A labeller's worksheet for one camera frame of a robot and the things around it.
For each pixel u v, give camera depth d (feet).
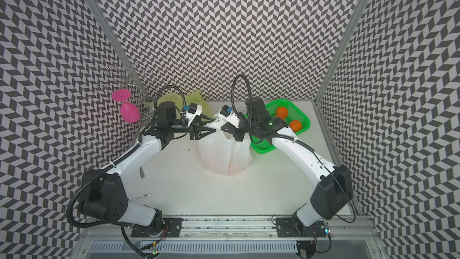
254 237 2.36
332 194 1.33
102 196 1.38
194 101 3.83
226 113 2.03
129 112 2.81
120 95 2.58
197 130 2.17
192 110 2.10
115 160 1.53
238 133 2.15
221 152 2.48
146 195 2.61
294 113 3.48
